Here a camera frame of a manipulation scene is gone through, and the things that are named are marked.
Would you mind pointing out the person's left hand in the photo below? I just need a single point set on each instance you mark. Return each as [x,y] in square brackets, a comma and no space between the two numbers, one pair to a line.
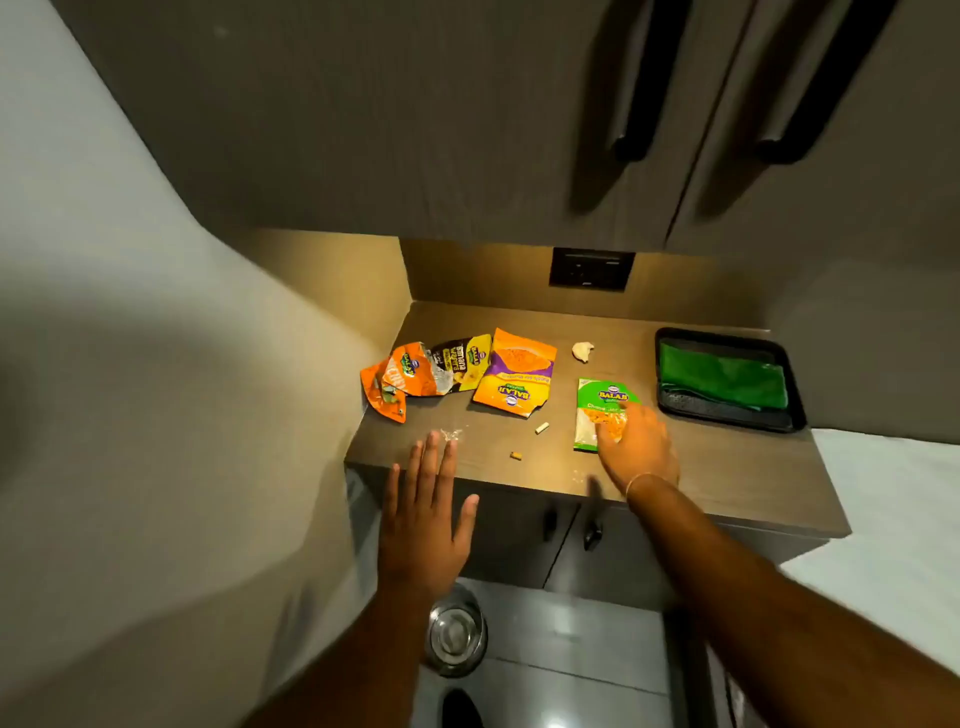
[420,540]

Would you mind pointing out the person's right hand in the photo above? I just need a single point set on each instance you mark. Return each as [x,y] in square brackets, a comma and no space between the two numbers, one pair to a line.
[643,448]

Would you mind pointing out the person's right fingers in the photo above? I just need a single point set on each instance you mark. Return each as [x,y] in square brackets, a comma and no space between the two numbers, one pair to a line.
[613,433]

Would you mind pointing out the person's left middle finger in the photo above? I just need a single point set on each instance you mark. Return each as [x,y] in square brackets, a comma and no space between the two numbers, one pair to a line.
[430,463]

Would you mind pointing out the person's left little finger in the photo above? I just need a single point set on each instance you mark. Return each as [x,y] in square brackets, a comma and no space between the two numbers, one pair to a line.
[391,491]

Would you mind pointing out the person's left thumb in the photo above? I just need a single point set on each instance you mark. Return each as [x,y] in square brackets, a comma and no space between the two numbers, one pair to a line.
[466,519]

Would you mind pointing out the person's left forearm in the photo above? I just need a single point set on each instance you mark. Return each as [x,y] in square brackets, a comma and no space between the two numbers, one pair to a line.
[360,667]

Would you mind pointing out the person's right forearm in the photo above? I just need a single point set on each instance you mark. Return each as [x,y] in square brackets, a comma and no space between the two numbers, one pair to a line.
[772,607]

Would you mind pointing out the green white snack packet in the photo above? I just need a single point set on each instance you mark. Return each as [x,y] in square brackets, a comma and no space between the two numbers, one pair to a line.
[586,420]

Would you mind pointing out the clear plastic wrapper scrap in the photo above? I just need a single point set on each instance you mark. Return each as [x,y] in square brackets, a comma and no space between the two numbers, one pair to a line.
[451,435]

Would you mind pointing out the grey lower cabinet door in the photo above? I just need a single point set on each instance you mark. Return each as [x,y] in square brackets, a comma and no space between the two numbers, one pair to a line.
[502,540]
[637,562]

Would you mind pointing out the thin wrist bangle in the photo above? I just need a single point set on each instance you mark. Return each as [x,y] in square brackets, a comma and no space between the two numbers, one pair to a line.
[639,478]

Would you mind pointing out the black rectangular tray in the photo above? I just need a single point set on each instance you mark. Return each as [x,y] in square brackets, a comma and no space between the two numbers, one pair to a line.
[675,411]

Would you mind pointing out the black cabinet knob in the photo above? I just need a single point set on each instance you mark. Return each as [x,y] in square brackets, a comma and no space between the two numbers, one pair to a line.
[550,525]
[592,535]

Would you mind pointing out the crumpled white paper scrap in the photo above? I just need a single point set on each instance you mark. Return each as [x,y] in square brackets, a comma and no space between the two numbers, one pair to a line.
[582,352]

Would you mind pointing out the crumpled orange snack packet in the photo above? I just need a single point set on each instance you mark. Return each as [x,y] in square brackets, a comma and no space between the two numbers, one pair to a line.
[405,375]

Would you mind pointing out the black yellow snack packet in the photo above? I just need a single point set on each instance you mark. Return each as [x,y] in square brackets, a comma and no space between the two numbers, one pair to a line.
[463,360]

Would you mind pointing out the orange purple snack packet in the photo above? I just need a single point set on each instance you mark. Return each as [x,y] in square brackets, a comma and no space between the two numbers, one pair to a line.
[516,373]

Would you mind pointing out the steel bowl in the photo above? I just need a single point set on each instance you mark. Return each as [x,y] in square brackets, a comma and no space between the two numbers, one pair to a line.
[456,634]

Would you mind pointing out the green cloth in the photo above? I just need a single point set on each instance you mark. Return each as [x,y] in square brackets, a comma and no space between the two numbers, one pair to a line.
[724,379]

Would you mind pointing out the black shoe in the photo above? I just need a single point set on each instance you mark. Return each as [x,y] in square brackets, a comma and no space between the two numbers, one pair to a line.
[461,711]

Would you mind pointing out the white bed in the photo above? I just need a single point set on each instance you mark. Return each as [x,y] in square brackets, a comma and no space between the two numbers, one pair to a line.
[892,540]

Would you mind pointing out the wide grey upper cabinet door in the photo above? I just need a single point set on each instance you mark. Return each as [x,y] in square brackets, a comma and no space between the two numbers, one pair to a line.
[375,112]

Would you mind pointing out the narrow grey upper cabinet door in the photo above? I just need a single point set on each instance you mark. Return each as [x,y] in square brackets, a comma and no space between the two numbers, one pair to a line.
[885,187]

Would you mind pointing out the black wall socket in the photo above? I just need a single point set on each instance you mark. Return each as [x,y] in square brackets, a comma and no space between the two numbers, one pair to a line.
[591,269]

